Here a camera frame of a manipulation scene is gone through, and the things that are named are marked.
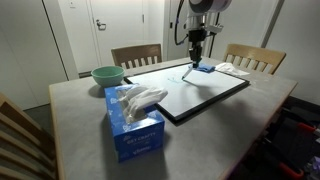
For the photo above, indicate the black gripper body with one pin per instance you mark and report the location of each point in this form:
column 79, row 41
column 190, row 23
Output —
column 196, row 36

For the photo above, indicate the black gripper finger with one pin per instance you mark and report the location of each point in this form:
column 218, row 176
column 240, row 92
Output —
column 199, row 53
column 193, row 55

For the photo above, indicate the green capped white marker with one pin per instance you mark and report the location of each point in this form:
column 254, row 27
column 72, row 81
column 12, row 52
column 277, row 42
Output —
column 187, row 73

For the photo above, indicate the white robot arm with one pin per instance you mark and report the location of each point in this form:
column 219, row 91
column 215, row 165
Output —
column 206, row 6

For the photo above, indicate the blue cloth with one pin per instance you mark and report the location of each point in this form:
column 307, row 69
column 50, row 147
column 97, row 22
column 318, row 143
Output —
column 207, row 68

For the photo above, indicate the crumpled white paper towel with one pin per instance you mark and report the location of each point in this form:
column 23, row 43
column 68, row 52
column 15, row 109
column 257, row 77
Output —
column 230, row 69

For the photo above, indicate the black framed whiteboard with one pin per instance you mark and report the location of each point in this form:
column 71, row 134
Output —
column 206, row 90

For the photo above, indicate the light wooden chair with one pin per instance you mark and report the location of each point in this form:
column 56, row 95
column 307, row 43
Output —
column 255, row 53
column 23, row 140

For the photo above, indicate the dark brown wooden chair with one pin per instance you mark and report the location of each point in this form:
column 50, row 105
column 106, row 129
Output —
column 135, row 51

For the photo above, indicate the green bowl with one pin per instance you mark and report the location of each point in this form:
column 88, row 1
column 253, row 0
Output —
column 107, row 77

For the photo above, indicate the blue tissue box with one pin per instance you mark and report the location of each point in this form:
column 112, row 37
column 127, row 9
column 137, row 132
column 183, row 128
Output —
column 136, row 136

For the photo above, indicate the black clamp with orange grip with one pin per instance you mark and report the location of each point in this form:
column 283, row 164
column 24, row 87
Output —
column 290, row 170
column 305, row 128

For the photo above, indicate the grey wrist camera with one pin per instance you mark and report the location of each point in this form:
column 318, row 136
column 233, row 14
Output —
column 215, row 28

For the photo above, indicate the white wall switch plate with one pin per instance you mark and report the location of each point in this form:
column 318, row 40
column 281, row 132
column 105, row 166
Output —
column 72, row 4

